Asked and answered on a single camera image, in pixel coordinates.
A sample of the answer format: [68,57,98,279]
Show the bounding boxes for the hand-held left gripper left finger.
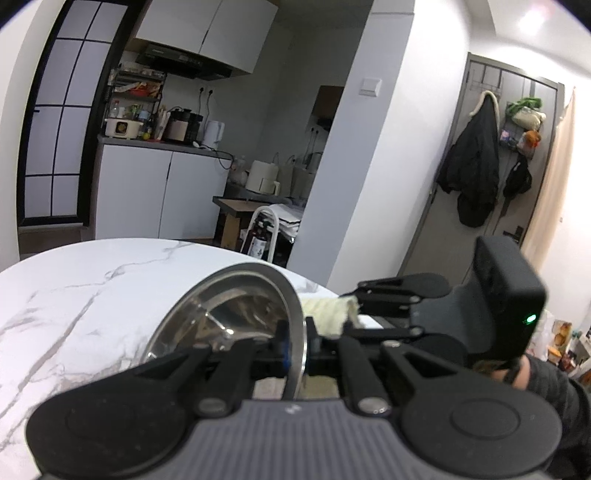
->
[134,320,296,418]

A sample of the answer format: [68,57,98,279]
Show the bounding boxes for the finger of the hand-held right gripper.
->
[339,272,452,315]
[342,320,426,342]

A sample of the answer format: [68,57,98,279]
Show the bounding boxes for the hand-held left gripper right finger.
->
[304,318,462,416]

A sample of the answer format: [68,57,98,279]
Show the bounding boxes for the yellow terry cloth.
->
[254,296,362,400]

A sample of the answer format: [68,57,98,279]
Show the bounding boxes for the stainless steel bowl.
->
[139,262,308,401]

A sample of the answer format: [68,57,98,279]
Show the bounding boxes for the person's right forearm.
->
[471,355,591,480]

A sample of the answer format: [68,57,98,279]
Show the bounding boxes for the grey entrance door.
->
[399,52,566,288]

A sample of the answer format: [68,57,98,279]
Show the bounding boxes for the pile of colourful packets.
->
[538,310,591,387]

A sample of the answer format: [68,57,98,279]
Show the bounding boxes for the dark glass bottle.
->
[247,220,270,259]

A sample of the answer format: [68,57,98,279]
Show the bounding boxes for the beige curtain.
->
[522,88,579,278]

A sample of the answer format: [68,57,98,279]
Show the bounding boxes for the black hanging bag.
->
[502,154,533,199]

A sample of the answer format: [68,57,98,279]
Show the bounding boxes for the black hanging jacket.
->
[438,92,502,228]

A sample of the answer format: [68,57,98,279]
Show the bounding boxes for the white countertop appliance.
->
[288,164,320,200]

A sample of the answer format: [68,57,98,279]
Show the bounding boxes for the low wooden side table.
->
[212,194,306,252]

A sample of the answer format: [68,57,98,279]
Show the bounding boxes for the orange hanging pouch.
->
[516,130,541,159]

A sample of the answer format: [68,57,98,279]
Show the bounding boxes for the white air fryer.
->
[245,159,281,195]

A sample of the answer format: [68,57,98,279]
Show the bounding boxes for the green and white bag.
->
[505,97,547,131]

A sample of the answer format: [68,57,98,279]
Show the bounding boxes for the white base cabinet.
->
[95,136,234,246]

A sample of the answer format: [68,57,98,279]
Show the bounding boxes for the over-door hook rack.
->
[468,62,555,153]

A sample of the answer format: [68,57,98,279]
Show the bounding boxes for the white electric kettle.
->
[203,120,226,148]

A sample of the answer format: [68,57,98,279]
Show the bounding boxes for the black coffee machine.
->
[165,107,204,144]

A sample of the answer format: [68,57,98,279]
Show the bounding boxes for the white rice cooker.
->
[105,117,140,139]

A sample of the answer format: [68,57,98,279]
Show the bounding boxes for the black kitchen shelf rack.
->
[107,67,168,140]

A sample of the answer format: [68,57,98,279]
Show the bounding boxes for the black range hood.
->
[135,41,233,82]

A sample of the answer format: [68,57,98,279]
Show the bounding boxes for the black framed glass door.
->
[17,0,153,228]

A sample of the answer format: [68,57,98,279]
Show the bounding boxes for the white metal stool frame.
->
[240,204,306,268]

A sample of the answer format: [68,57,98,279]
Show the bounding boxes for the white wall cabinets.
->
[134,0,280,75]

